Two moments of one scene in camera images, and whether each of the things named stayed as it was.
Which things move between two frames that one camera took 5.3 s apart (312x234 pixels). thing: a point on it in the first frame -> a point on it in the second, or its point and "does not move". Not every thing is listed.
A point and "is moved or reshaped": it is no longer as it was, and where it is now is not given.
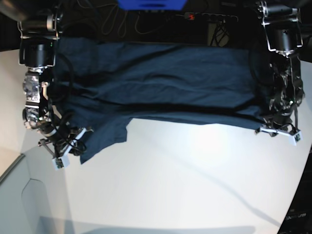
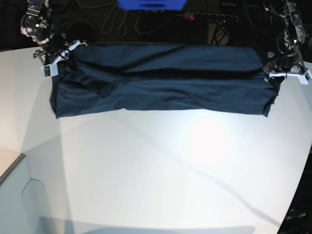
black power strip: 210,17 does not move
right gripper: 282,125 -> 289,65
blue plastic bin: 151,5 does not move
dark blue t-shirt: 99,87 is moved or reshaped
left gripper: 61,148 -> 53,52
